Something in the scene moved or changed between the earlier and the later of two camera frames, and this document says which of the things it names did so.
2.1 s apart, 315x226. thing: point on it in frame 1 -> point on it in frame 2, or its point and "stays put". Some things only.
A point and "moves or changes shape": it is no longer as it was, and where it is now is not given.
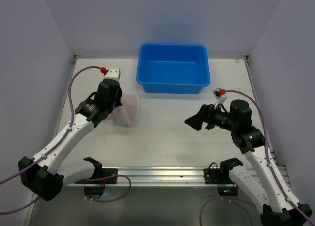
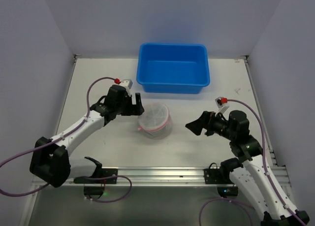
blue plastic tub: x=173 y=68 stays put
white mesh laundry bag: x=127 y=114 moves or changes shape
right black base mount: x=221 y=177 stays put
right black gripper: x=208 y=117 -> x=206 y=124
